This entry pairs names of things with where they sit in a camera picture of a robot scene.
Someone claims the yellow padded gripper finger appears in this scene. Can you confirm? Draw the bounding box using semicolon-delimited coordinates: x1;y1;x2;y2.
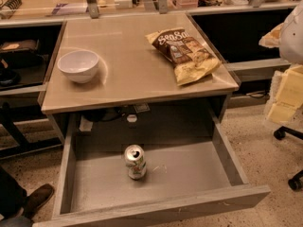
266;64;303;124

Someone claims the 7up soda can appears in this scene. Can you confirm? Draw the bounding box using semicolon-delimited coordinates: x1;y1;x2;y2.
124;145;147;180

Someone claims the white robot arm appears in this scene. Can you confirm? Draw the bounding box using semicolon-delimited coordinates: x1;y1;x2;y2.
266;1;303;124

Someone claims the open grey wooden drawer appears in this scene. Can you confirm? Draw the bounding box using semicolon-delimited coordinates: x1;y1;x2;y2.
35;104;270;227

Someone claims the grey counter cabinet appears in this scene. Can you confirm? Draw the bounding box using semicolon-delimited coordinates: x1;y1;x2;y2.
42;13;238;140

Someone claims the black office chair base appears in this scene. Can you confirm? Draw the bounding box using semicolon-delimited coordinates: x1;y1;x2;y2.
273;125;303;192

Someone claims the sea salt chip bag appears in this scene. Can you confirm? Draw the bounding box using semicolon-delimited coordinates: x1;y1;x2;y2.
146;27;222;86

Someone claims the white ceramic bowl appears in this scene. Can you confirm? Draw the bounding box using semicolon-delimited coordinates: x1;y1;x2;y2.
57;50;99;83

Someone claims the brown leather shoe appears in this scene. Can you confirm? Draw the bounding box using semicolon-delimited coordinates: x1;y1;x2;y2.
23;183;55;218

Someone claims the black spiral whisk tool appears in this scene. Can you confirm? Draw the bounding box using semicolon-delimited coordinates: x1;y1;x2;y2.
0;0;22;19

